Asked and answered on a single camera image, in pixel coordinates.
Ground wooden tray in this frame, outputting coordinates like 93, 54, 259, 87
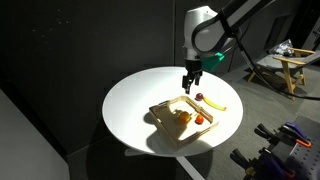
148, 95, 220, 150

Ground white table base bar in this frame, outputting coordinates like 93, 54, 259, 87
124, 148, 206, 180

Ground yellow toy banana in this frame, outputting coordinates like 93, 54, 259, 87
202, 95, 228, 112

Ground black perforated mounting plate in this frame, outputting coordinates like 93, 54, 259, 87
284, 139, 320, 180

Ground blue and orange bar clamp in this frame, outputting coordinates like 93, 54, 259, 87
254, 121, 313, 150
229, 147, 296, 180

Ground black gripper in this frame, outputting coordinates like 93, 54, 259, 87
182, 57, 204, 95

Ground black base platform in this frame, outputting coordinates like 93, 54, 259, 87
291, 115, 320, 143

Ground red toy strawberry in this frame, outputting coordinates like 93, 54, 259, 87
194, 114, 205, 125

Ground clear plastic bag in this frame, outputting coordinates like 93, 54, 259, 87
268, 38, 296, 58

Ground wooden chair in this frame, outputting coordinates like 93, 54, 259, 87
246, 47, 320, 101

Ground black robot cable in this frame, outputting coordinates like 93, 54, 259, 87
218, 9, 320, 101

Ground yellow orange toy lemon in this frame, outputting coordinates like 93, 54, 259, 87
178, 111, 192, 124

